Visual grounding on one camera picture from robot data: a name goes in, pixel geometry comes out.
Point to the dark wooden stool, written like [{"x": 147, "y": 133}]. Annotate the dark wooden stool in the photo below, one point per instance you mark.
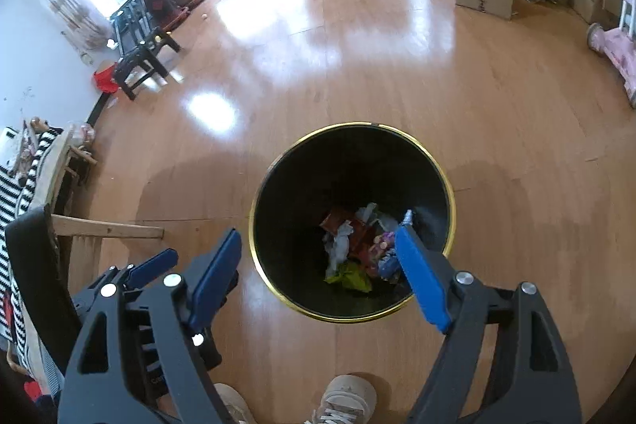
[{"x": 144, "y": 61}]

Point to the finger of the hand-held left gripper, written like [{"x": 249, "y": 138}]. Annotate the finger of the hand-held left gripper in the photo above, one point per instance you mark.
[
  {"x": 211, "y": 349},
  {"x": 154, "y": 262}
]

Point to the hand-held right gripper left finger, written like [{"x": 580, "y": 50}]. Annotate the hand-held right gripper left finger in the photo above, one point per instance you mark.
[{"x": 218, "y": 275}]

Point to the person's right grey sneaker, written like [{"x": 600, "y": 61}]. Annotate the person's right grey sneaker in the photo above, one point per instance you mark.
[{"x": 345, "y": 399}]

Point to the black white striped cloth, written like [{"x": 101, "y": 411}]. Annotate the black white striped cloth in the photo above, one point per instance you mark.
[{"x": 12, "y": 205}]

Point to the light wooden chair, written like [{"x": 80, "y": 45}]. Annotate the light wooden chair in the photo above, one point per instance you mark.
[{"x": 99, "y": 230}]

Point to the person's left grey sneaker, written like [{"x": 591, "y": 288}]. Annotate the person's left grey sneaker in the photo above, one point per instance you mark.
[{"x": 233, "y": 406}]

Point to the pile of wrappers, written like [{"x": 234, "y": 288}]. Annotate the pile of wrappers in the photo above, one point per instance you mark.
[{"x": 350, "y": 250}]

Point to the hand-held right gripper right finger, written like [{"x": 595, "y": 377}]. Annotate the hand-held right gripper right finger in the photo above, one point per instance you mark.
[{"x": 422, "y": 275}]

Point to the red cloth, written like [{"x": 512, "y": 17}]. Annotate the red cloth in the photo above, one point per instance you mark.
[{"x": 34, "y": 391}]

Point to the black bin with gold rim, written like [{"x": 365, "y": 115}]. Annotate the black bin with gold rim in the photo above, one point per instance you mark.
[{"x": 348, "y": 165}]

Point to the person's grey sneaker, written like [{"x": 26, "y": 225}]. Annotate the person's grey sneaker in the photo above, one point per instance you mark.
[
  {"x": 345, "y": 399},
  {"x": 233, "y": 406}
]

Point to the pink toy scooter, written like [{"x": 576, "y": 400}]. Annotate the pink toy scooter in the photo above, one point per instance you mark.
[{"x": 621, "y": 51}]

